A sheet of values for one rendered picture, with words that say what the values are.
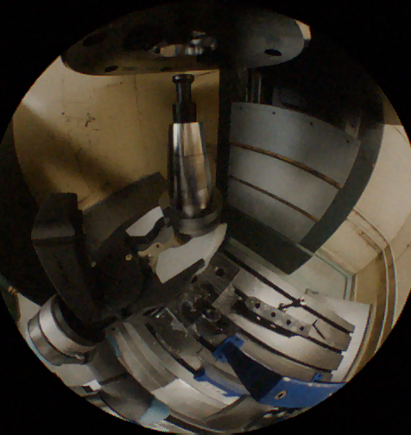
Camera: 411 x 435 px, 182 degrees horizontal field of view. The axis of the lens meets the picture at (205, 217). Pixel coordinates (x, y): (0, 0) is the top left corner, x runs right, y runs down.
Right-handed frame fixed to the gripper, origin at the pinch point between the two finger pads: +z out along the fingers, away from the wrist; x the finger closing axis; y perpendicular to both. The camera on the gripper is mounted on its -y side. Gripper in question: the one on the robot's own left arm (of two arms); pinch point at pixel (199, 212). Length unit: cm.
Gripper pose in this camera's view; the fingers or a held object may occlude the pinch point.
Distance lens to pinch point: 15.0
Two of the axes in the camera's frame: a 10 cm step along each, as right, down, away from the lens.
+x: 7.3, 4.8, -4.8
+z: 6.8, -5.2, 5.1
